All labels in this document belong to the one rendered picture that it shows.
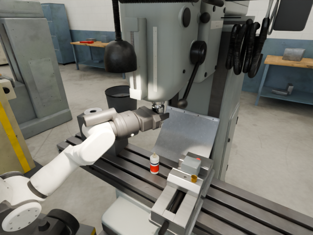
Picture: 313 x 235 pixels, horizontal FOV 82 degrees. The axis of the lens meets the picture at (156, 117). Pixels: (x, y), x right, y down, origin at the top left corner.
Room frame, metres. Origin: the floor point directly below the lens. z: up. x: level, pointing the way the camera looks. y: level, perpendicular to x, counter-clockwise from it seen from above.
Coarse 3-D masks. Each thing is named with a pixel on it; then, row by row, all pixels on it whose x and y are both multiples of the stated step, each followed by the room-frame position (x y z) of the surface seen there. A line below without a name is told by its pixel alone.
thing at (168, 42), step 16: (128, 16) 0.55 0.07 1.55; (144, 16) 0.52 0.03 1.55; (160, 16) 0.50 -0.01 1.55; (176, 16) 0.50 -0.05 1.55; (192, 16) 0.57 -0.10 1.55; (160, 32) 0.50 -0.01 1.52; (176, 32) 0.50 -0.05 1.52; (192, 32) 0.58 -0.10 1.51; (160, 48) 0.50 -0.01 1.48; (176, 48) 0.51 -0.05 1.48; (160, 64) 0.50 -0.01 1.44; (176, 64) 0.51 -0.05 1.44; (192, 64) 0.60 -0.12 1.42; (128, 80) 0.56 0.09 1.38; (160, 80) 0.50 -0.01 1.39; (176, 80) 0.51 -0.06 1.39; (160, 96) 0.51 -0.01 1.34
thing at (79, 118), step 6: (90, 108) 0.87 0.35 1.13; (96, 108) 0.87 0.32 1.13; (84, 114) 0.82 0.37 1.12; (78, 120) 0.81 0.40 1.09; (84, 138) 0.80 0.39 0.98; (114, 144) 0.72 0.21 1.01; (120, 144) 0.76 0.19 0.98; (126, 144) 0.81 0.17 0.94; (108, 150) 0.74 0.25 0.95; (114, 150) 0.72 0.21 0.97; (120, 150) 0.76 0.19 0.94
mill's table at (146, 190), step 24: (72, 144) 0.85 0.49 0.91; (96, 168) 0.65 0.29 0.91; (120, 168) 0.66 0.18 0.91; (144, 168) 0.66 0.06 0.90; (168, 168) 0.66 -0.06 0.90; (144, 192) 0.50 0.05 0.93; (216, 192) 0.50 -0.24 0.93; (240, 192) 0.50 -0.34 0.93; (216, 216) 0.41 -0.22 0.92; (240, 216) 0.40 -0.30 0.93; (264, 216) 0.40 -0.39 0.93; (288, 216) 0.40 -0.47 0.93
